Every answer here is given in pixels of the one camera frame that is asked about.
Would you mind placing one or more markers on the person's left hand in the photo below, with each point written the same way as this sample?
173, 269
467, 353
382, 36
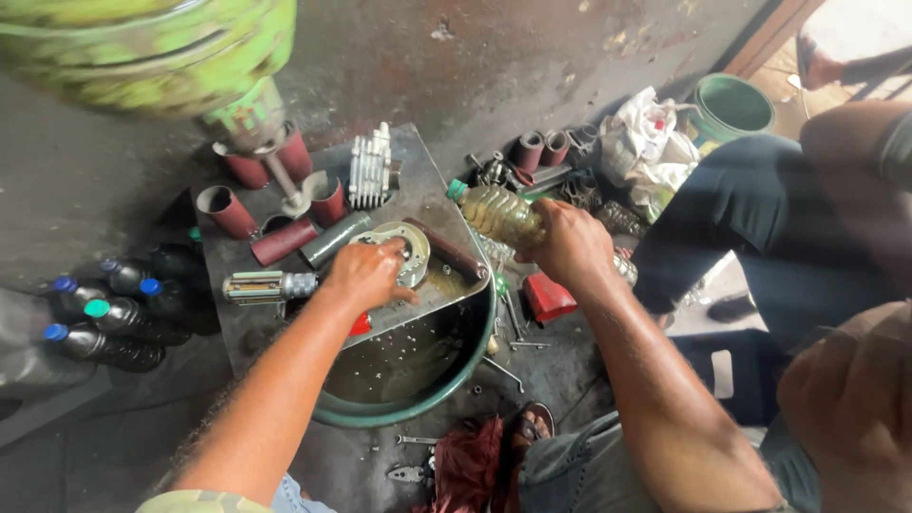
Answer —
363, 278

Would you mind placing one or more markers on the person's right hand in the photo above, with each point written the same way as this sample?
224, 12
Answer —
577, 246

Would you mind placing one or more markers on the round metal engine cover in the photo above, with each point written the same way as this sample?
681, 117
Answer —
419, 249

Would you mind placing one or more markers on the oil bottle with green cap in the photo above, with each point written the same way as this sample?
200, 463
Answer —
499, 214

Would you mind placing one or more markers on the small red plastic piece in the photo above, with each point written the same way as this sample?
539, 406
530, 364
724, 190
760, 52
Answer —
360, 325

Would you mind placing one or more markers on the grey metal cylinder sleeve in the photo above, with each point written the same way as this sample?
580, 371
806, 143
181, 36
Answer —
335, 239

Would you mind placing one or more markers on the dark ribbed bottle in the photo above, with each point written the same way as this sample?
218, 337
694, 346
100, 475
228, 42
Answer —
620, 219

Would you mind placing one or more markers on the red plastic funnel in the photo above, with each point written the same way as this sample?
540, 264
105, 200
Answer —
548, 296

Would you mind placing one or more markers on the red sandpaper sleeve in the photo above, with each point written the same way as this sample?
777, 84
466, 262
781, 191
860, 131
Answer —
283, 241
229, 210
248, 169
556, 147
529, 149
295, 153
329, 205

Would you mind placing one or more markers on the clear empty plastic bottle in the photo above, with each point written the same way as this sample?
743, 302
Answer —
495, 249

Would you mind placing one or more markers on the brown metal tube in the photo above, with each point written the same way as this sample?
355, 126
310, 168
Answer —
449, 249

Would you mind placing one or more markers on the thin steel rod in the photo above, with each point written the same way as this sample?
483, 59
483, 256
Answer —
503, 373
512, 315

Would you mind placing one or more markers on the silver honing tool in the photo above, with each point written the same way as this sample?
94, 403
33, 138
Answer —
267, 287

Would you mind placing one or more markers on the grey metal tray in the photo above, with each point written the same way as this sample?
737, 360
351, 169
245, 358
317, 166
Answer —
420, 189

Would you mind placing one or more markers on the silver finned cylinder head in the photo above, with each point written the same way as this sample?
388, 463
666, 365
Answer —
370, 167

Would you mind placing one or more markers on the dark engine part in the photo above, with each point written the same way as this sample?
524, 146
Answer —
493, 171

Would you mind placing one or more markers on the crumpled white plastic bag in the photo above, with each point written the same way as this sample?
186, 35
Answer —
645, 146

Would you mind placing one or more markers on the green round basin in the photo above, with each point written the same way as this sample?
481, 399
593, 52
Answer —
406, 410

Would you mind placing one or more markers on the small steel wrench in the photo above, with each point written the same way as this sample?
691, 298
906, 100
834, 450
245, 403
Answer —
417, 440

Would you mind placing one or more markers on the brown sandal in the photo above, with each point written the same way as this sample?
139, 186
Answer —
533, 426

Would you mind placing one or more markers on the steel pliers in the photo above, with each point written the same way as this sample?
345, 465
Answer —
410, 473

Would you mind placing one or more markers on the green plastic bucket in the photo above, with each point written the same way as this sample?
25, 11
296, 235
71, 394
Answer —
734, 107

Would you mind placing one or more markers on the red rag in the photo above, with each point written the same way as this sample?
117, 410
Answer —
467, 467

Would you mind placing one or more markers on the person's grey jeans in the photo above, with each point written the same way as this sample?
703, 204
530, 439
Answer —
591, 470

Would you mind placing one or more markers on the cluster of dark capped bottles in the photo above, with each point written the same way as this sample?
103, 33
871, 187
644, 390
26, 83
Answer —
121, 317

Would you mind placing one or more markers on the person's camouflage sleeve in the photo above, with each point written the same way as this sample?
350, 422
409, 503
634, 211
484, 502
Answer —
203, 503

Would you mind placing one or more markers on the wooden door frame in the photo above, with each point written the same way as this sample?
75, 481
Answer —
773, 35

